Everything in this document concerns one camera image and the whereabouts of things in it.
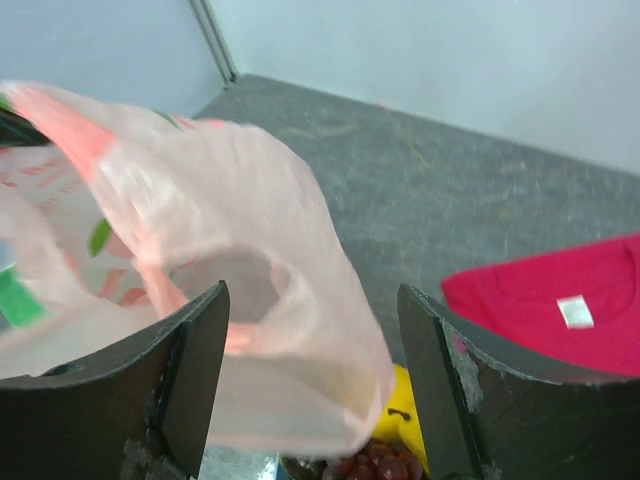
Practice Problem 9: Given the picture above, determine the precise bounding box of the purple grape bunch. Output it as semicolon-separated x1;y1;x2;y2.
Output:
321;440;429;480

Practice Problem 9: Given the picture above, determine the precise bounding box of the pink plastic bag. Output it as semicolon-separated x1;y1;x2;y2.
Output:
1;81;395;457

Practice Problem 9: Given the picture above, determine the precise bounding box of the red folded t-shirt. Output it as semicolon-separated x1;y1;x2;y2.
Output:
441;234;639;377

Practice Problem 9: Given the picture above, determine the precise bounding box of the left aluminium frame post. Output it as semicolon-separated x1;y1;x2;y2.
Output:
189;0;238;87

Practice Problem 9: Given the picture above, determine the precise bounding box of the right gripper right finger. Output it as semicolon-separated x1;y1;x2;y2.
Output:
397;284;639;479

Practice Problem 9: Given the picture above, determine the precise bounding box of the yellow lemon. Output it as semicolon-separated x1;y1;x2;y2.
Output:
372;364;430;475

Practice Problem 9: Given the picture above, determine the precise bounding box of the green towel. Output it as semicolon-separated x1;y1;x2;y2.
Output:
1;267;46;328

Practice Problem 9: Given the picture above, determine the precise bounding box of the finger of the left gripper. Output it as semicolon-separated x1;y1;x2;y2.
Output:
0;108;51;148

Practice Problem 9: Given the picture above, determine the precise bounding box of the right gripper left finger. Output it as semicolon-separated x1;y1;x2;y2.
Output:
1;282;230;479

